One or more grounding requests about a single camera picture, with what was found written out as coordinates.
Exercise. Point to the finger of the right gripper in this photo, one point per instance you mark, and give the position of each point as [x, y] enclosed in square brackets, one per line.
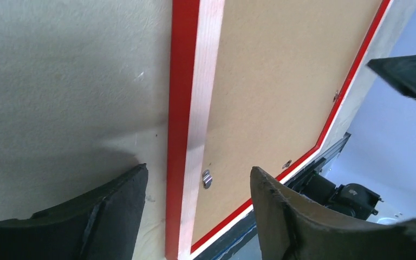
[399, 72]

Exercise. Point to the aluminium rail frame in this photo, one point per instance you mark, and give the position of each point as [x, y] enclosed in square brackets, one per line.
[239, 240]

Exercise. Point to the red picture frame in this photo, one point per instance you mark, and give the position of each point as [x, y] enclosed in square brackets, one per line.
[195, 39]

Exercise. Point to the brown cardboard backing board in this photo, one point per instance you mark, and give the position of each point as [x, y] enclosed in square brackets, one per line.
[279, 66]

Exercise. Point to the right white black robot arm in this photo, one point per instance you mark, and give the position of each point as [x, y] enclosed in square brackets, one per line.
[356, 200]

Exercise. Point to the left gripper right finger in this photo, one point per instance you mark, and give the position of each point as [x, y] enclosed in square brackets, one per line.
[291, 226]

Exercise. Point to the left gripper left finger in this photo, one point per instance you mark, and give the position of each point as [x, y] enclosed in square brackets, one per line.
[100, 224]

